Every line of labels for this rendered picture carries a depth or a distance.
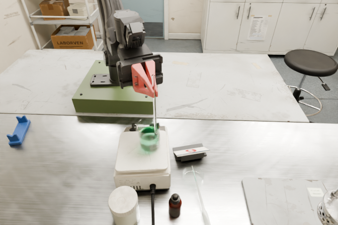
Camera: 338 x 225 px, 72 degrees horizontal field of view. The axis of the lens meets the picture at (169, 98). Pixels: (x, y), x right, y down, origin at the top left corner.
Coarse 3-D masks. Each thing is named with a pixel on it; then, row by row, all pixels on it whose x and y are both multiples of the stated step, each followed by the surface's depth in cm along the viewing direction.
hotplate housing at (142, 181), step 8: (168, 152) 58; (168, 160) 56; (168, 168) 54; (120, 176) 52; (128, 176) 52; (136, 176) 52; (144, 176) 52; (152, 176) 52; (160, 176) 52; (168, 176) 53; (120, 184) 53; (128, 184) 54; (136, 184) 54; (144, 184) 54; (152, 184) 54; (160, 184) 54; (168, 184) 55; (152, 192) 53
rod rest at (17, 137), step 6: (18, 120) 73; (24, 120) 74; (18, 126) 73; (24, 126) 73; (18, 132) 71; (24, 132) 71; (12, 138) 67; (18, 138) 68; (12, 144) 68; (18, 144) 68
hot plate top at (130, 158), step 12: (132, 132) 60; (120, 144) 57; (132, 144) 57; (120, 156) 54; (132, 156) 54; (144, 156) 54; (156, 156) 54; (120, 168) 51; (132, 168) 51; (144, 168) 51; (156, 168) 51
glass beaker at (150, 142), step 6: (144, 120) 54; (150, 120) 54; (156, 120) 54; (138, 126) 53; (144, 126) 55; (138, 132) 51; (150, 132) 50; (156, 132) 51; (144, 138) 51; (150, 138) 51; (156, 138) 52; (144, 144) 53; (150, 144) 52; (156, 144) 53; (144, 150) 54; (150, 150) 54; (156, 150) 55
